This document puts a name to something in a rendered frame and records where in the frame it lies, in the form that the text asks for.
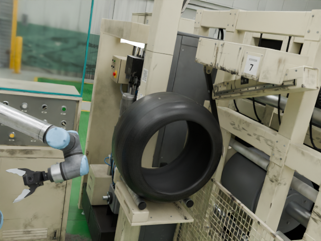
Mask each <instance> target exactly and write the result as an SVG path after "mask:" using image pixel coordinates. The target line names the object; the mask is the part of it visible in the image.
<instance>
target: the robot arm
mask: <svg viewBox="0 0 321 241"><path fill-rule="evenodd" d="M0 123H2V124H4V125H6V126H9V127H11V128H13V129H15V130H18V131H20V132H22V133H24V134H26V135H29V136H31V137H33V138H35V139H37V140H39V141H41V142H43V143H45V144H47V145H49V146H51V147H52V148H55V149H58V150H61V151H63V155H64V160H65V161H64V162H60V163H58V162H56V164H54V165H51V167H50V168H48V169H47V171H48V172H47V173H46V172H45V171H36V172H35V171H32V170H30V169H28V168H17V169H8V170H6V172H8V173H13V174H18V175H19V176H22V177H23V181H24V185H25V186H28V187H29V189H24V190H23V191H22V193H21V194H20V195H19V196H18V197H17V198H16V199H15V200H14V201H13V203H16V202H19V201H21V200H22V199H24V198H26V197H27V196H29V195H31V194H33V193H34V192H35V190H36V188H37V187H39V186H43V185H44V183H43V182H44V181H48V180H50V181H51V183H52V182H55V183H56V184H57V183H60V182H63V181H66V180H69V179H73V178H76V177H80V176H83V175H86V174H88V172H89V166H88V160H87V157H86V156H85V155H83V151H82V147H81V143H80V139H79V135H78V133H77V132H76V131H66V130H65V129H63V128H59V127H57V126H54V125H52V124H48V123H46V122H44V121H42V120H40V119H37V118H35V117H33V116H31V115H28V114H26V113H24V112H22V111H19V110H17V109H15V108H12V107H10V106H8V105H6V104H3V103H1V102H0ZM2 225H3V214H2V212H1V211H0V229H1V227H2Z"/></svg>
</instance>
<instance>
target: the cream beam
mask: <svg viewBox="0 0 321 241"><path fill-rule="evenodd" d="M248 55H252V56H257V57H260V61H259V65H258V69H257V74H256V76H255V75H251V74H248V73H244V69H245V65H246V60H247V56H248ZM308 59H309V57H308V56H305V55H299V54H293V53H288V52H283V51H279V50H274V49H269V48H264V47H257V46H251V45H245V44H237V43H232V42H225V41H219V40H214V39H207V38H202V37H200V38H199V43H198V47H197V52H196V57H195V62H197V63H199V64H203V65H206V66H210V67H213V68H216V69H219V70H222V71H225V72H228V73H232V74H235V75H238V76H241V77H245V78H248V79H251V80H254V81H258V82H263V83H270V84H276V85H281V84H282V82H283V81H284V77H285V73H286V70H287V69H289V68H294V67H299V66H307V62H308Z"/></svg>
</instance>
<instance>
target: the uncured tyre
mask: <svg viewBox="0 0 321 241"><path fill-rule="evenodd" d="M160 97H161V98H162V99H159V100H158V99H157V98H160ZM175 121H186V123H187V127H188V137H187V141H186V144H185V147H184V149H183V150H182V152H181V153H180V155H179V156H178V157H177V158H176V159H175V160H173V161H172V162H171V163H169V164H167V165H165V166H163V167H159V168H145V167H141V160H142V155H143V152H144V149H145V147H146V145H147V143H148V141H149V140H150V138H151V137H152V136H153V135H154V134H155V133H156V132H157V131H158V130H159V129H161V128H162V127H164V126H165V125H167V124H170V123H172V122H175ZM222 149H223V137H222V132H221V129H220V126H219V124H218V122H217V120H216V119H215V117H214V116H213V114H212V113H211V112H210V111H209V110H208V109H207V108H206V107H204V106H203V105H202V106H201V105H199V104H196V102H195V101H194V100H192V99H190V98H188V97H186V96H184V95H182V94H179V93H175V92H157V93H152V94H149V95H146V96H144V97H141V98H140V99H138V100H136V101H135V102H134V103H132V104H131V105H130V106H129V107H128V108H127V109H126V110H125V111H124V112H123V114H122V115H121V117H120V118H119V120H118V122H117V124H116V126H115V129H114V132H113V137H112V156H113V160H114V163H115V165H116V167H117V169H118V171H119V172H120V174H121V176H122V177H123V179H124V181H125V182H126V184H127V186H128V187H129V188H130V189H131V190H132V191H133V192H134V193H135V194H137V195H138V196H140V197H141V198H143V199H145V200H147V201H150V202H154V203H162V204H165V203H173V202H178V201H181V200H184V199H186V198H188V197H190V196H192V195H193V194H195V193H196V192H198V191H199V190H200V189H201V188H202V187H204V186H205V185H206V183H207V182H208V181H209V180H210V179H211V177H212V176H213V174H214V173H215V171H216V169H217V167H218V165H219V162H220V159H221V155H222Z"/></svg>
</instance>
